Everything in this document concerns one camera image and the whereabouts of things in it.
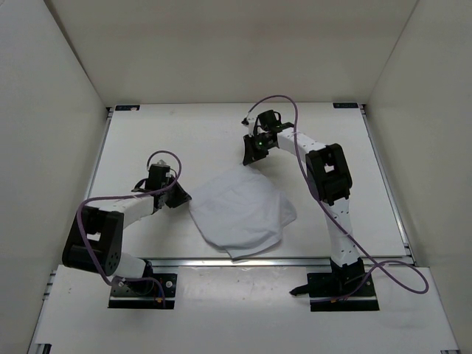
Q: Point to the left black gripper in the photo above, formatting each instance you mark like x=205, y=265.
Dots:
x=182, y=197

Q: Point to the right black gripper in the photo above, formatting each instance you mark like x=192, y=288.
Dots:
x=250, y=154

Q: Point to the white skirt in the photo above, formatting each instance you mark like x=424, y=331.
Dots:
x=241, y=212

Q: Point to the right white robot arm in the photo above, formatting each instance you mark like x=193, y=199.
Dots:
x=326, y=173

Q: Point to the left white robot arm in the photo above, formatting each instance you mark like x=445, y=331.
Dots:
x=94, y=243

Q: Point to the right blue label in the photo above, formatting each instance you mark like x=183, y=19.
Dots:
x=345, y=105

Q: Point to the blue label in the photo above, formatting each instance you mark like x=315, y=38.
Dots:
x=345, y=105
x=127, y=107

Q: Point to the left blue label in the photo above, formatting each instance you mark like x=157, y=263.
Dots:
x=127, y=107

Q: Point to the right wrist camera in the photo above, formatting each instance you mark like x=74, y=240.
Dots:
x=251, y=124

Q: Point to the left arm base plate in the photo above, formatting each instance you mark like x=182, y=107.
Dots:
x=145, y=295

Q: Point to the aluminium rail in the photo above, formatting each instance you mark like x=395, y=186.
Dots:
x=223, y=262

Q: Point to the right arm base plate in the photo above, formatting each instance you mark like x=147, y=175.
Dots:
x=327, y=295

